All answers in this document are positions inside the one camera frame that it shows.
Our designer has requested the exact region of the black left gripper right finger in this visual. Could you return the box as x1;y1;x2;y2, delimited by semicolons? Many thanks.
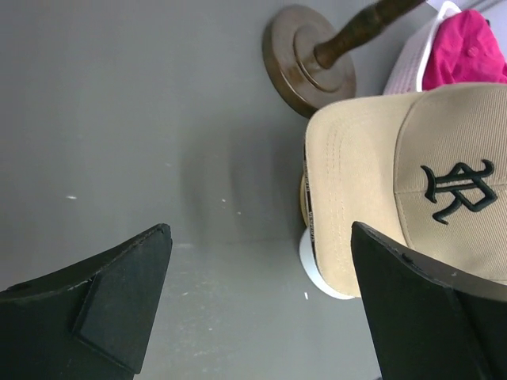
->
351;222;506;379

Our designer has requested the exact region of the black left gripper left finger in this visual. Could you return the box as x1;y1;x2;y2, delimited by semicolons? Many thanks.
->
1;223;173;379

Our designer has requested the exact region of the beige cap with black logo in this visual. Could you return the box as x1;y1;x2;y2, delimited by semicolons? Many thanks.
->
300;83;506;298

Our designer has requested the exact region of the pink cap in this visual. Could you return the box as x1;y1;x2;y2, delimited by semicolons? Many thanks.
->
421;9;506;91

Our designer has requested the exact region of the white perforated basket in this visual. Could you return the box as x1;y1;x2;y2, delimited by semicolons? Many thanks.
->
383;1;461;95

